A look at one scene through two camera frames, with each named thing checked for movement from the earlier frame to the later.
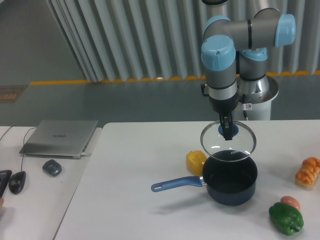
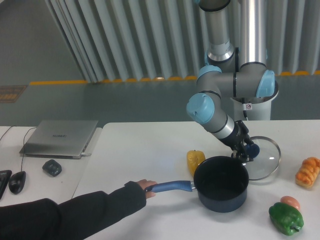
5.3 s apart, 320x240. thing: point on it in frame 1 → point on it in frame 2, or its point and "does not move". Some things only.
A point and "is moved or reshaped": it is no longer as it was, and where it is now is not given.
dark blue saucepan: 228,183 is moved or reshaped
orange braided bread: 308,172 does not move
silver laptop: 58,139 does not move
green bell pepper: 285,219 does not move
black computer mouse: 16,182 does not move
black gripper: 224,107 → 241,147
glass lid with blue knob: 242,144 → 266,162
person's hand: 1,203 → 144,183
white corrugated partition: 113,40 does not move
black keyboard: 5,175 does not move
